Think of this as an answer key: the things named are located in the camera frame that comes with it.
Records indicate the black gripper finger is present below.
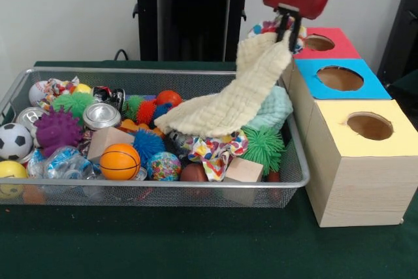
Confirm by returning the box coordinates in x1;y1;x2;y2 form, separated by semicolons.
288;16;302;51
275;12;289;43

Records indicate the colourful patterned cloth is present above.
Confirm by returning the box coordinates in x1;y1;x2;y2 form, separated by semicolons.
187;129;249;182
247;19;308;54

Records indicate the mint green waffle cloth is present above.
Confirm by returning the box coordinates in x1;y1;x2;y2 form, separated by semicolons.
243;86;294;133

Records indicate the cream waffle cloth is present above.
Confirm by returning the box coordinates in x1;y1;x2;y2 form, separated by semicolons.
153;32;295;138

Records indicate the green spiky ball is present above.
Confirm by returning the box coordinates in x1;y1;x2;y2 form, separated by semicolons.
243;125;287;175
52;91;96;123

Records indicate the wooden three-hole box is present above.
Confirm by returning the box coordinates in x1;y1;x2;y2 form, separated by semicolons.
276;27;418;228

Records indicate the black stand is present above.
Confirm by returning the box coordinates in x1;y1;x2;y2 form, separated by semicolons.
377;0;418;79

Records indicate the dark green tablecloth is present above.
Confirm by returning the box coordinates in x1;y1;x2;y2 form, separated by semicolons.
0;59;418;279
390;71;418;97

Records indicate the plain wooden cube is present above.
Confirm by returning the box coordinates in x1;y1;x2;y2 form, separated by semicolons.
224;157;265;184

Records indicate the blue spiky ball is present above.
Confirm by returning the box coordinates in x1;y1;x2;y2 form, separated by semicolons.
132;128;167;167

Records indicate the globe print ball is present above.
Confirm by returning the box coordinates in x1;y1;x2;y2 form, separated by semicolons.
146;151;182;182

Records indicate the orange basketball toy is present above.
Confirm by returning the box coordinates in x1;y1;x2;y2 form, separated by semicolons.
99;143;141;181

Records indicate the purple spiky ball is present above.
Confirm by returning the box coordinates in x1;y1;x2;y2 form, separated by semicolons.
34;106;84;158

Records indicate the black and white soccer ball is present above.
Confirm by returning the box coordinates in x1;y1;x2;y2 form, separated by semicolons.
0;123;33;161

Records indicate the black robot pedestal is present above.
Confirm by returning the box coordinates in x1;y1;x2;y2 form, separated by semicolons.
125;0;264;62

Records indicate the shallow wire mesh bin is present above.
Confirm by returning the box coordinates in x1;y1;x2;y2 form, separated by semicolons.
0;66;311;210

